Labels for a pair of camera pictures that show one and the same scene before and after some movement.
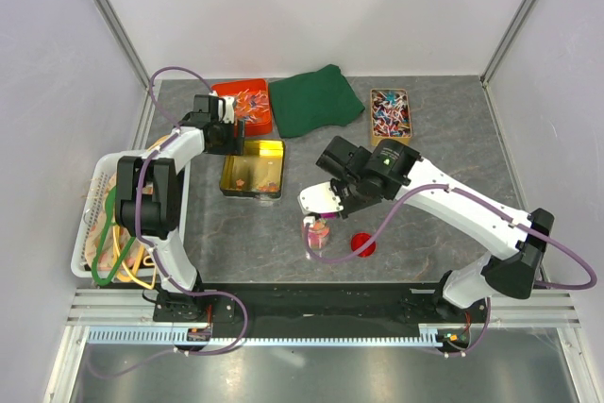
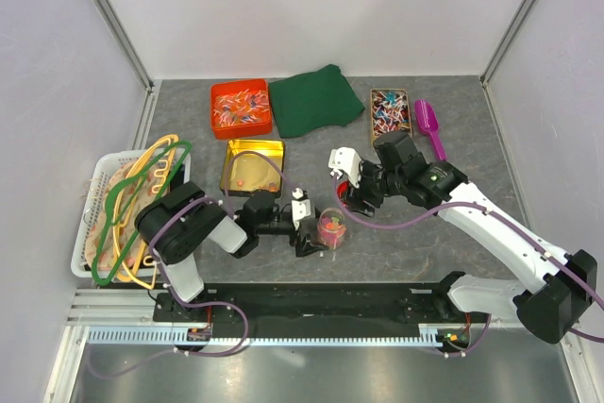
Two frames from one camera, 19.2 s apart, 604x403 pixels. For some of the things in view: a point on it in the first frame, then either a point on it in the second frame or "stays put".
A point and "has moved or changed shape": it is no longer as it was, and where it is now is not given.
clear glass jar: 318,236 has moved or changed shape
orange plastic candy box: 250,104 stays put
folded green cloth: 313,101 stays put
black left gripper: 234,145 to 308,246
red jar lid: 357,239 has moved or changed shape
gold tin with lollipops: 390,114 stays put
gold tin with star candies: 259,173 stays put
